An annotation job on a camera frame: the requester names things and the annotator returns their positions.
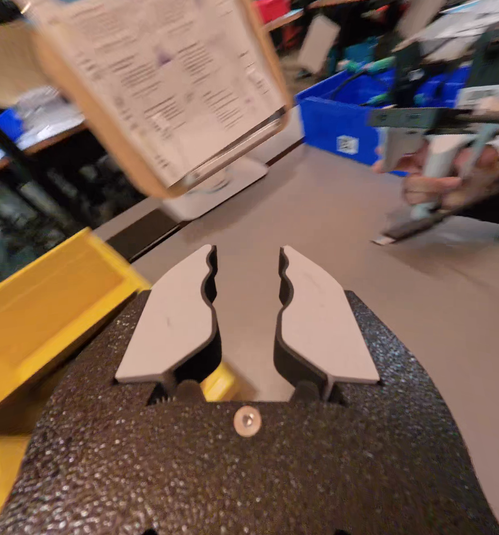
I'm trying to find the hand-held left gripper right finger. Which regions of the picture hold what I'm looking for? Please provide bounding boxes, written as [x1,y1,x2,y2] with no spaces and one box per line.
[273,245,381,400]

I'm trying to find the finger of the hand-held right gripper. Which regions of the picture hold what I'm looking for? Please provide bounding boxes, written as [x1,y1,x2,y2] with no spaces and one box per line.
[366,106,442,130]

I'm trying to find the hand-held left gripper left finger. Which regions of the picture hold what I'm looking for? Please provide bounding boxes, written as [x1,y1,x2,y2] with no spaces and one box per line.
[115,244,224,385]

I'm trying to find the black cable with green plugs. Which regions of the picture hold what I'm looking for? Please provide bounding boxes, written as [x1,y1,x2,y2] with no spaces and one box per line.
[331,56,399,106]

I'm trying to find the blue plastic bin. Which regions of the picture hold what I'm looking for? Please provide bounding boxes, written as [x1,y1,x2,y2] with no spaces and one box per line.
[295,63,499,177]

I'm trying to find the person's right forearm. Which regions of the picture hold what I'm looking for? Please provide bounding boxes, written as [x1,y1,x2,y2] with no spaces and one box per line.
[458,175,499,235]

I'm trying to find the grey desk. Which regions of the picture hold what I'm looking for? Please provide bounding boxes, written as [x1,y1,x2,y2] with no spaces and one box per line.
[94,104,499,535]

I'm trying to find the person's right hand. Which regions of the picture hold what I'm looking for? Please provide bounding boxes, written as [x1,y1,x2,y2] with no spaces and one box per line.
[401,141,499,210]

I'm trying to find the beige rounded board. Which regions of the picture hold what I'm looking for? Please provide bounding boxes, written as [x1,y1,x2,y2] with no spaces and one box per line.
[297,14,341,74]

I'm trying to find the yellow plastic bin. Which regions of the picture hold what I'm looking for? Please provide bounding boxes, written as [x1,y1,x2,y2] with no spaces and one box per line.
[0,227,238,535]

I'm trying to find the sign stand with printed sheet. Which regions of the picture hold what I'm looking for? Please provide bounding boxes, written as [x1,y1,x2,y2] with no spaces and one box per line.
[15,0,295,222]

